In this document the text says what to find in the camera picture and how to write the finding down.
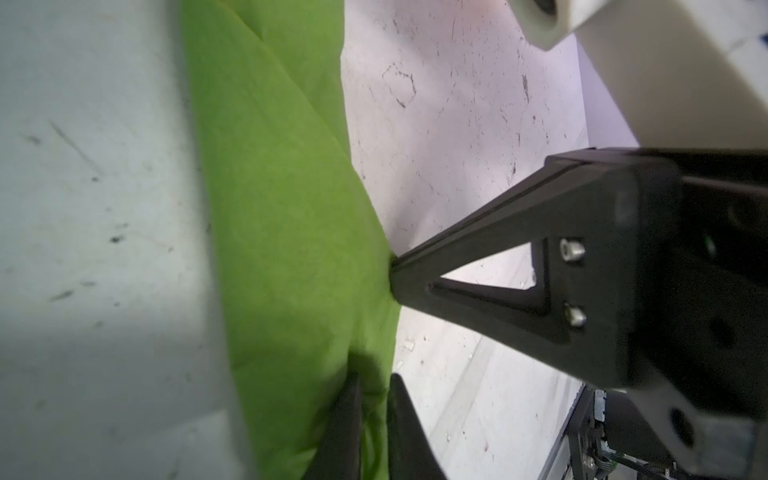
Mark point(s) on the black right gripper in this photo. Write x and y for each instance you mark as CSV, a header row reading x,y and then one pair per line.
x,y
597,222

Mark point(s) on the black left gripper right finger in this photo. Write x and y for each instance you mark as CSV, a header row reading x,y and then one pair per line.
x,y
409,452

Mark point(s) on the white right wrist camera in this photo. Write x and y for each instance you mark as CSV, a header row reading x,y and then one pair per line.
x,y
684,74

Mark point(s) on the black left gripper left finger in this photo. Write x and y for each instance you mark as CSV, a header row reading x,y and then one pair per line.
x,y
339,453

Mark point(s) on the green paper napkin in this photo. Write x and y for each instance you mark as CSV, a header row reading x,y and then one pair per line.
x,y
301,256

